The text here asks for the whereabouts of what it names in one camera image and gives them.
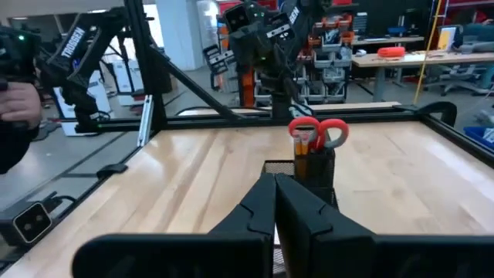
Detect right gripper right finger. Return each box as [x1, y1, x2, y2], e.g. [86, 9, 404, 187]
[276, 174, 494, 278]

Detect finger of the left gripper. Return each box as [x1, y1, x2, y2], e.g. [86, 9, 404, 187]
[254, 36, 281, 73]
[231, 30, 255, 66]

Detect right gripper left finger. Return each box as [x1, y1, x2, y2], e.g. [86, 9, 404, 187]
[73, 172, 277, 278]

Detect red-handled scissors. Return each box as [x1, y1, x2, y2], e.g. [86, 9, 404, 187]
[288, 117, 350, 154]

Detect black mesh desk organizer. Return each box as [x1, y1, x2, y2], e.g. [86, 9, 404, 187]
[261, 148, 340, 278]

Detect person's forearm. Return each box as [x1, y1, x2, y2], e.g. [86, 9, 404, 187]
[0, 122, 39, 175]

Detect grey office chair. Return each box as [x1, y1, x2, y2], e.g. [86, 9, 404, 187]
[424, 22, 494, 97]

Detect shelf with storage bins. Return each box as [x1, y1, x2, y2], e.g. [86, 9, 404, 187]
[304, 0, 354, 104]

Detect black table clamp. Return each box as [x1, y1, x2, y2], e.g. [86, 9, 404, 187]
[95, 163, 129, 180]

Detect silver aluminium bar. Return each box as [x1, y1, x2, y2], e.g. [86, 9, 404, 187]
[137, 94, 155, 148]

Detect wooden desk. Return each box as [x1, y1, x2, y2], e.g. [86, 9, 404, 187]
[350, 52, 494, 103]

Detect blue plastic bin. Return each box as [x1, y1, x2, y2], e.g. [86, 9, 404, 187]
[462, 126, 494, 152]

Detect person's hand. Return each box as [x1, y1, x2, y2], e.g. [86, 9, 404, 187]
[0, 81, 42, 129]

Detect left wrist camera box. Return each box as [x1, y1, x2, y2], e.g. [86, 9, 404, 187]
[223, 2, 252, 35]

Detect orange post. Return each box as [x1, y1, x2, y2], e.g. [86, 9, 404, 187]
[241, 67, 255, 108]

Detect black aluminium table frame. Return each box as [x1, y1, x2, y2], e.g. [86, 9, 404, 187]
[75, 0, 494, 171]

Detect orange cable coil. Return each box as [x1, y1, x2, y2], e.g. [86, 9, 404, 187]
[377, 46, 407, 59]

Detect yellow drop cable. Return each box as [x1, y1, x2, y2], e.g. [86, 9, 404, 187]
[412, 0, 444, 106]

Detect black beige-faced camera box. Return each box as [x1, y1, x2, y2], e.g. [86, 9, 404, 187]
[0, 200, 54, 248]

